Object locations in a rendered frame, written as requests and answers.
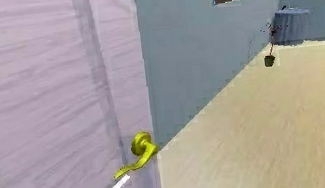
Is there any thin plant in green pot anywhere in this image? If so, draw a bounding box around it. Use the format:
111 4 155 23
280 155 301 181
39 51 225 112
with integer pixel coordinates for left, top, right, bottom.
259 20 286 68

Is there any pale lilac room door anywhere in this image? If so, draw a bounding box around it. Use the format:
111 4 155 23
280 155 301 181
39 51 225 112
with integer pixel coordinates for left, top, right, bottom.
0 0 163 188

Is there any blue cloth covered table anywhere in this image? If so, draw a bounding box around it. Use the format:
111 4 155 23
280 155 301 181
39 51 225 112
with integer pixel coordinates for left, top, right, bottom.
269 3 314 46

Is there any yellow lever door handle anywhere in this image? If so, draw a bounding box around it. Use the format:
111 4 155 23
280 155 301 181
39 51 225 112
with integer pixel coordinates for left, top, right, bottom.
109 130 162 181

